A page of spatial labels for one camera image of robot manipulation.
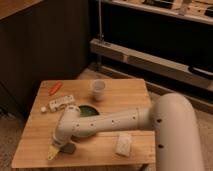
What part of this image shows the orange carrot toy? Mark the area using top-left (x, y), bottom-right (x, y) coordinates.
top-left (49, 82), bottom-right (62, 96)

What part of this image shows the white glue bottle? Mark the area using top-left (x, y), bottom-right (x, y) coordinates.
top-left (41, 95), bottom-right (75, 113)

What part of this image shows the wooden shelf beam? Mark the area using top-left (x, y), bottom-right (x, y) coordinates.
top-left (90, 39), bottom-right (213, 92)

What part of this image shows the wooden table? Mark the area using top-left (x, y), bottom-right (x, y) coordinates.
top-left (12, 79), bottom-right (155, 169)

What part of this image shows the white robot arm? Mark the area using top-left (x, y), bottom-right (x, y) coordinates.
top-left (48, 93), bottom-right (205, 171)

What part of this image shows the green bowl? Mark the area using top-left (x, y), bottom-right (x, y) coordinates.
top-left (79, 105), bottom-right (99, 117)

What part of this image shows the translucent plastic cup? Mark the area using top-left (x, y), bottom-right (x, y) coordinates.
top-left (91, 79), bottom-right (106, 101)

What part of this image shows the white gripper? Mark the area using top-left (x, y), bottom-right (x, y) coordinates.
top-left (47, 134), bottom-right (69, 160)

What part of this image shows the metal pole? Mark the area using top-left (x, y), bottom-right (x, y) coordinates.
top-left (97, 0), bottom-right (103, 71)

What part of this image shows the dark wooden cabinet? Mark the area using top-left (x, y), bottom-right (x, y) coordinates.
top-left (0, 0), bottom-right (90, 115)

